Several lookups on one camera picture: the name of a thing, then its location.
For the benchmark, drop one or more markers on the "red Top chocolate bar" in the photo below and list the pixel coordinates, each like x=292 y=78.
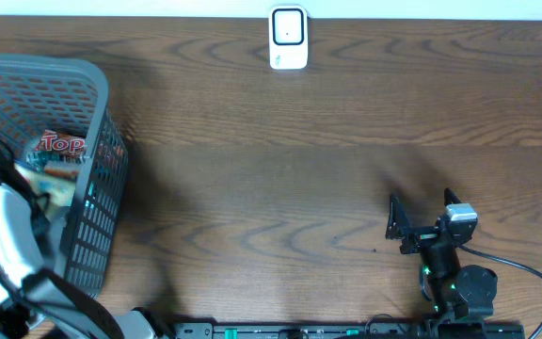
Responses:
x=67 y=145

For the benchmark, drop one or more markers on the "grey plastic shopping basket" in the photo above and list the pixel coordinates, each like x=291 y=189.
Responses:
x=68 y=96

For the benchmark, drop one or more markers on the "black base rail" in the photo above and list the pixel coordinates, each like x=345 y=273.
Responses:
x=380 y=328

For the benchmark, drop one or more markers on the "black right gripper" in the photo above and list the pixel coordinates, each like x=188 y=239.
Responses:
x=420 y=237

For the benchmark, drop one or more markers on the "white barcode scanner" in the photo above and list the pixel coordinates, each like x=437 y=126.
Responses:
x=288 y=38

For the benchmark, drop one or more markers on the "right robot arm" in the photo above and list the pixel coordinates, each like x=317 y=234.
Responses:
x=460 y=292

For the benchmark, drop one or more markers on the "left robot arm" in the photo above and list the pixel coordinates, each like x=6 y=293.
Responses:
x=31 y=292

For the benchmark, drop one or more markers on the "small orange snack box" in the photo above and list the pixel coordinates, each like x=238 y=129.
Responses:
x=54 y=194

